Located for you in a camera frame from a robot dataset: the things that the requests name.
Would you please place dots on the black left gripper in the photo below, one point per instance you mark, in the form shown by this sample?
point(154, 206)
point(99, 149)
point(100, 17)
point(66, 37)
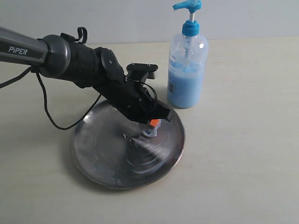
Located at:
point(135, 102)

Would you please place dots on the blue pump lotion bottle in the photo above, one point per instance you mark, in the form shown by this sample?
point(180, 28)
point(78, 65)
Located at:
point(187, 60)

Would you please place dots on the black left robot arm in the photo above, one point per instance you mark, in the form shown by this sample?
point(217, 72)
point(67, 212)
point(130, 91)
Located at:
point(65, 57)

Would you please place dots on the blue soap blob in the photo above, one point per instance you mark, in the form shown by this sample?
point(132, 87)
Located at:
point(150, 131)

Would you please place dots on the round steel plate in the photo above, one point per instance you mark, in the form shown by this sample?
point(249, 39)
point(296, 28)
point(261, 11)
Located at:
point(116, 153)

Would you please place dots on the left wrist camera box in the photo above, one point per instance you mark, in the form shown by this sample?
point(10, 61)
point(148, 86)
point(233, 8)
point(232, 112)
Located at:
point(141, 71)

